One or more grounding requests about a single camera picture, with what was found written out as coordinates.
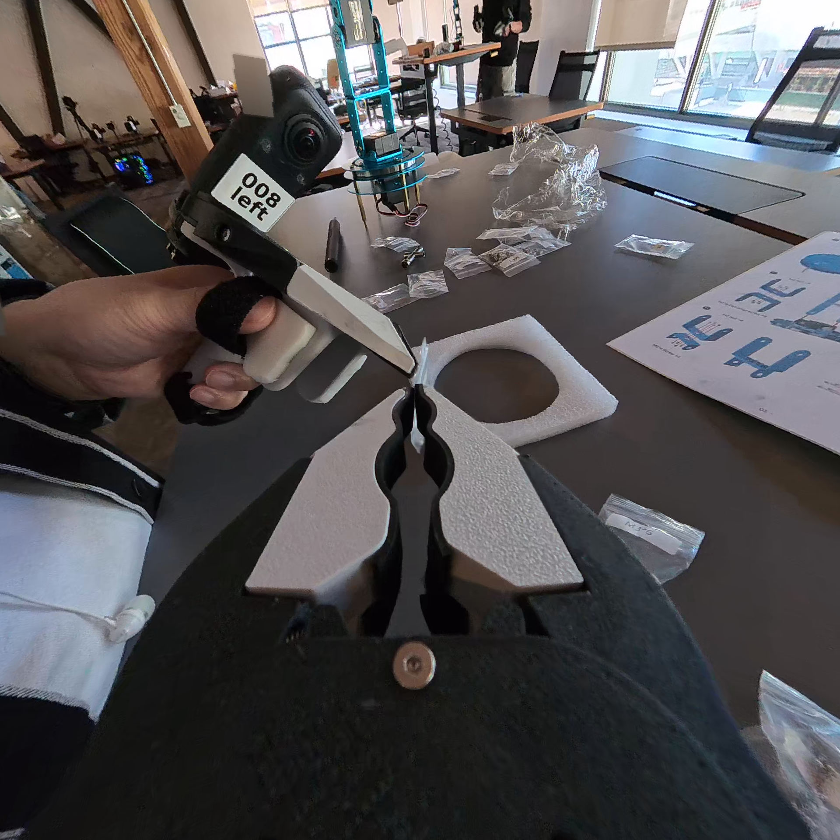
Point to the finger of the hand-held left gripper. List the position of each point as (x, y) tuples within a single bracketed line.
[(341, 312)]

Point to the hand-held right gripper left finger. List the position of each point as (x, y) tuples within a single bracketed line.
[(328, 525)]

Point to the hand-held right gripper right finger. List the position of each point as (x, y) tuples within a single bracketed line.
[(505, 525)]

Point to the small zip bag with nuts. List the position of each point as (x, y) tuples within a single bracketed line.
[(421, 377)]

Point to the blue toy robot arm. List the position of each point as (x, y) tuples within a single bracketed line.
[(384, 161)]

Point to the person's left forearm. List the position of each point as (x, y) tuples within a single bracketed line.
[(23, 290)]

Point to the dark desk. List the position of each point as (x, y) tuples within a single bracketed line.
[(656, 459)]

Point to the wooden standing desk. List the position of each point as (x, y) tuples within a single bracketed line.
[(453, 52)]

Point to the wood edged office desk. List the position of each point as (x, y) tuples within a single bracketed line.
[(525, 111)]

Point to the person's left hand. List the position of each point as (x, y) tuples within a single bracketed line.
[(118, 328)]

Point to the black cylindrical tool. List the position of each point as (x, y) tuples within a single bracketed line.
[(333, 246)]

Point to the white electrical box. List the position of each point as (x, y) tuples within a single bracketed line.
[(181, 115)]

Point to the cluster of clear parts bags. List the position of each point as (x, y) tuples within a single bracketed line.
[(426, 283)]

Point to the small metal socket wrench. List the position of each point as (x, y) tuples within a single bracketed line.
[(413, 258)]

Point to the computer case with coloured lights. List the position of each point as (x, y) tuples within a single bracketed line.
[(133, 169)]

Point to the printed instruction booklet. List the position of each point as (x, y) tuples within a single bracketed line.
[(722, 394)]

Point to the crumpled clear plastic wrap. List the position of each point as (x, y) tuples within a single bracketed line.
[(558, 177)]

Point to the person's torso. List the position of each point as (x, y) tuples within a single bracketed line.
[(65, 558)]

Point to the pale window blind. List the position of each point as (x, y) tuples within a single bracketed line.
[(636, 23)]

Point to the black mesh office chair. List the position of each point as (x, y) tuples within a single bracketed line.
[(781, 136)]

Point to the wooden support post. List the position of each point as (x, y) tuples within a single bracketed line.
[(151, 65)]

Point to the white foam frame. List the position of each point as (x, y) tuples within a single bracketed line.
[(577, 394)]

